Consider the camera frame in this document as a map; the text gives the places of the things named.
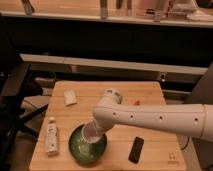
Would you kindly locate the black remote control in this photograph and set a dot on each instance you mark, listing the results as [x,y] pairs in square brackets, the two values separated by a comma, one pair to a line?
[136,149]

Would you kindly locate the white ceramic cup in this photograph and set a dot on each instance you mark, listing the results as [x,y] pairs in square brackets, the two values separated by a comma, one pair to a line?
[90,134]

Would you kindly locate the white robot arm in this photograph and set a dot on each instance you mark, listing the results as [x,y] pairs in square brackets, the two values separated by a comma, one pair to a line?
[195,120]

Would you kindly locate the green ceramic bowl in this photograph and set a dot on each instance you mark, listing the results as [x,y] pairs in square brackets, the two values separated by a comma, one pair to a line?
[84,152]

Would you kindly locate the white plastic bottle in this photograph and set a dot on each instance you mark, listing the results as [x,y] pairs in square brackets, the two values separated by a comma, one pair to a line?
[51,138]

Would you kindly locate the small white packet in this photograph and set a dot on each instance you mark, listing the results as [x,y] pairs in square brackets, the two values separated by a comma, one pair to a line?
[70,97]

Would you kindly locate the black office chair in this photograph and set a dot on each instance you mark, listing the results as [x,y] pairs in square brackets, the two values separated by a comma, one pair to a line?
[11,122]

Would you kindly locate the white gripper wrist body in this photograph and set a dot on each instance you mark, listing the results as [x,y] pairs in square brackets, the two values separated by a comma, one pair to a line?
[99,131]

